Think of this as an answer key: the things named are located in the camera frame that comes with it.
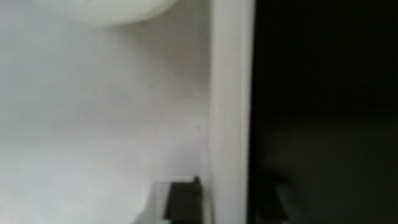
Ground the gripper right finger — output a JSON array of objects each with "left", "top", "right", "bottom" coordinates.
[{"left": 276, "top": 184, "right": 309, "bottom": 224}]

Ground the white square table top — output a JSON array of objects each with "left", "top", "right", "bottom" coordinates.
[{"left": 0, "top": 0, "right": 254, "bottom": 224}]

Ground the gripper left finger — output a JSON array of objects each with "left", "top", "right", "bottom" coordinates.
[{"left": 164, "top": 177, "right": 205, "bottom": 224}]

